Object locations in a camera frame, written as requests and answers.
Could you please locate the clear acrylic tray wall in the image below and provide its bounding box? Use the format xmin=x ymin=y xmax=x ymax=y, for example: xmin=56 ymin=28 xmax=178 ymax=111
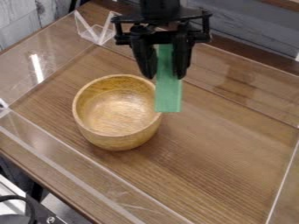
xmin=0 ymin=17 xmax=299 ymax=224

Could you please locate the black metal table frame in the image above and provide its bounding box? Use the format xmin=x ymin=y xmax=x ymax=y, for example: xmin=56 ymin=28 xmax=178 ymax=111
xmin=0 ymin=156 xmax=76 ymax=224

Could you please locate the clear acrylic corner bracket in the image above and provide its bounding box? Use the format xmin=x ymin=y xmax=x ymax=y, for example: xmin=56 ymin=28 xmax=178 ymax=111
xmin=73 ymin=10 xmax=117 ymax=46

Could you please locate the brown wooden bowl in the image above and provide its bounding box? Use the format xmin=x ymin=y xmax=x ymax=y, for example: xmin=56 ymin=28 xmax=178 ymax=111
xmin=72 ymin=74 xmax=162 ymax=151

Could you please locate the black cable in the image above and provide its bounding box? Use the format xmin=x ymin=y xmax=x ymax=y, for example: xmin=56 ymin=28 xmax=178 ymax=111
xmin=0 ymin=194 xmax=36 ymax=224

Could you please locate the green rectangular block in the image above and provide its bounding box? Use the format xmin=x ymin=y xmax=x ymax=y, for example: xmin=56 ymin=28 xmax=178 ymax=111
xmin=154 ymin=45 xmax=182 ymax=113

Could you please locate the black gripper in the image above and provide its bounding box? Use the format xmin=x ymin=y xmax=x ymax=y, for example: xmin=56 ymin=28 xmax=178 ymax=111
xmin=110 ymin=0 xmax=212 ymax=80

